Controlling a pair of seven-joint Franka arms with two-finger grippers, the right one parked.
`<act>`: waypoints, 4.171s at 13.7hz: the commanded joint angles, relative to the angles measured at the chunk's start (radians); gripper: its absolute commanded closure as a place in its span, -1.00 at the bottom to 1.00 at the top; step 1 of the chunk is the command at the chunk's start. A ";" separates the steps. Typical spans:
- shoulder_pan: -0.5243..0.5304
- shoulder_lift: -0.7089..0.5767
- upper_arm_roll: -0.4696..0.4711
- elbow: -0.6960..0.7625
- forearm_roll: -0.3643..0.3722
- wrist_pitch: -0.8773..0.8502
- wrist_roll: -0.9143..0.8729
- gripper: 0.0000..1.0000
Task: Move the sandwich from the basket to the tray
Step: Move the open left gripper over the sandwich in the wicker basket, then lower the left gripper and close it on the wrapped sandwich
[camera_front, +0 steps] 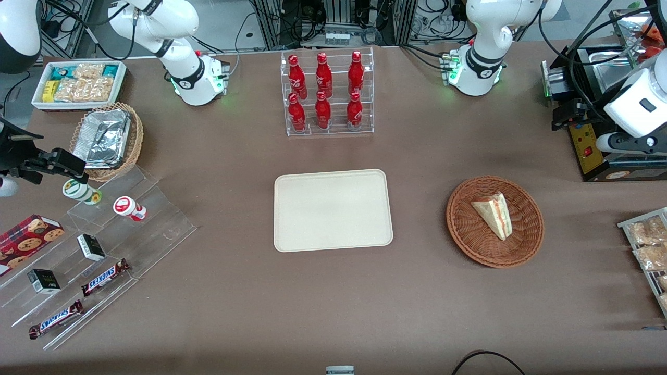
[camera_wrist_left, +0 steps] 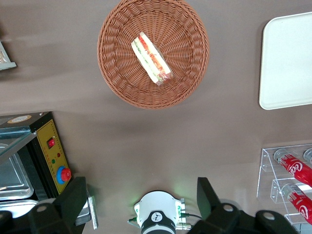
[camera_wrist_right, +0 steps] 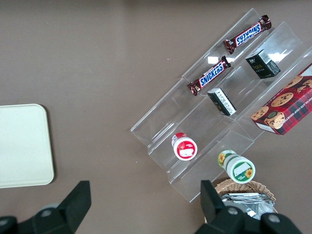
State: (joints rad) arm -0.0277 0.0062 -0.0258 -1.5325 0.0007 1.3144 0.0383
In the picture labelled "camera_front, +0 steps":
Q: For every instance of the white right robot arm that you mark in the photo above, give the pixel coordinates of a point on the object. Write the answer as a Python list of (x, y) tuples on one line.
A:
[(183, 70)]

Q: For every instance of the clear acrylic bottle rack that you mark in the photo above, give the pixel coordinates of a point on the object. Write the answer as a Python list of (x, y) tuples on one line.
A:
[(336, 133)]

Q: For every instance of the red tartan cookie box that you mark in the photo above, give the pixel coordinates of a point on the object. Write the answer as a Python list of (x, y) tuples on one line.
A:
[(26, 239)]

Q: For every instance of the red lid yogurt cup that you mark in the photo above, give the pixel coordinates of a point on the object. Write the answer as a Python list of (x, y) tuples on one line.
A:
[(126, 207)]

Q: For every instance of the teal snack packet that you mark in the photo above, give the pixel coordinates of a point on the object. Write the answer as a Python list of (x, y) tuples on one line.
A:
[(60, 72), (109, 70)]

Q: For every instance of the round brown wicker basket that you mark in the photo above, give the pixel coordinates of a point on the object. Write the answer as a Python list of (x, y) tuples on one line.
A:
[(469, 234)]

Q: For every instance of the white plastic bin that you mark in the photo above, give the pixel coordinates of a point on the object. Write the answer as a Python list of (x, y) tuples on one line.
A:
[(78, 105)]

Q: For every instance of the silver foil packet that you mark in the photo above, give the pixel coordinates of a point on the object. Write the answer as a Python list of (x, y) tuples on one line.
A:
[(101, 138)]

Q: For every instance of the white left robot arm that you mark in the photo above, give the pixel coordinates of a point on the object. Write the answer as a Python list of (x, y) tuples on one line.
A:
[(482, 36)]

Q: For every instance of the red cola bottle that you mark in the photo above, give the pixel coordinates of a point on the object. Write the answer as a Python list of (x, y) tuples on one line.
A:
[(324, 75), (354, 112), (297, 115), (297, 78), (323, 113), (356, 73)]

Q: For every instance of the small grey device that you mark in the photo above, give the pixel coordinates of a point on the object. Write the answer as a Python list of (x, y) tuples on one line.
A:
[(340, 371)]

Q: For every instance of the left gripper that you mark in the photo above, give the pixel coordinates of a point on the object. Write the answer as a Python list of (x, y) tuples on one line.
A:
[(584, 111)]

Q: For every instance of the clear fried snack bag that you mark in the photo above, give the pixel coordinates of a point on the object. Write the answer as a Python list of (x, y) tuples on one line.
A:
[(651, 258), (663, 282), (664, 301), (649, 232)]

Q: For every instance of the green lid yogurt cup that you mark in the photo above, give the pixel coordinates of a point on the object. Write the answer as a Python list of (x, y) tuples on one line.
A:
[(78, 190)]

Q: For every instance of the beige plastic tray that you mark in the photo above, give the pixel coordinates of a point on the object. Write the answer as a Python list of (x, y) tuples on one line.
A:
[(333, 211)]

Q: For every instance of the small clear cracker bag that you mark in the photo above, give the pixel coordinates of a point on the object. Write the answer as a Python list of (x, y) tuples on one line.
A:
[(88, 71)]

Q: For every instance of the stainless steel pan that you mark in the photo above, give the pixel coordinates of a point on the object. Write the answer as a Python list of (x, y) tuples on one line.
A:
[(599, 78)]

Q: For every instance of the tray of packaged pastries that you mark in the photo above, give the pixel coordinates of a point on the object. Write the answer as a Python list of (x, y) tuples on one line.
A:
[(625, 226)]

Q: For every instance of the small black carton box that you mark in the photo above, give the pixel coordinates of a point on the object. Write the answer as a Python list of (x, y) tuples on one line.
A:
[(91, 247), (43, 281)]

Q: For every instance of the Snickers chocolate bar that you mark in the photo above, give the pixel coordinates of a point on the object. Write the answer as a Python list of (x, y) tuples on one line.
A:
[(104, 277), (56, 319)]

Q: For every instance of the triangular sandwich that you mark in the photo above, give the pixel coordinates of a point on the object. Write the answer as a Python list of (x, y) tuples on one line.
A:
[(495, 216)]

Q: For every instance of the large clear cracker bag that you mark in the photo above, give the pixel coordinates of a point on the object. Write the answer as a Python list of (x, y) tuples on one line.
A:
[(86, 89)]

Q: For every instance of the aluminium frame rack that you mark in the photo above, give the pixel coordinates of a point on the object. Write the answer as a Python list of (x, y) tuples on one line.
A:
[(338, 13)]

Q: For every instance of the black food warmer machine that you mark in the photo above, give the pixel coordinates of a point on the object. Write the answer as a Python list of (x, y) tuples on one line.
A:
[(586, 156)]

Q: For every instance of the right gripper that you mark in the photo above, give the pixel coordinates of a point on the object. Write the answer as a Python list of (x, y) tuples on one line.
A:
[(11, 155)]

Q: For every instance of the yellow snack packet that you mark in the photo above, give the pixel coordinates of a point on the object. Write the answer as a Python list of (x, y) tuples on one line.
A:
[(49, 91)]

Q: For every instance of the clear acrylic stepped display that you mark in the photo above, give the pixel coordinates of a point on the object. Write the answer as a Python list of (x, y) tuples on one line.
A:
[(161, 229)]

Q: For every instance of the metal shelf frame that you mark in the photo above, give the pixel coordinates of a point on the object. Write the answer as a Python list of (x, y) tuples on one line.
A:
[(68, 26)]

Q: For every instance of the oval tan wicker basket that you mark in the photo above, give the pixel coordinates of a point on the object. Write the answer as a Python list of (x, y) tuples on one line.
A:
[(136, 140)]

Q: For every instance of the white power strip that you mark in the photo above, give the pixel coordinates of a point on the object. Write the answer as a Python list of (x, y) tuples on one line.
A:
[(337, 39)]

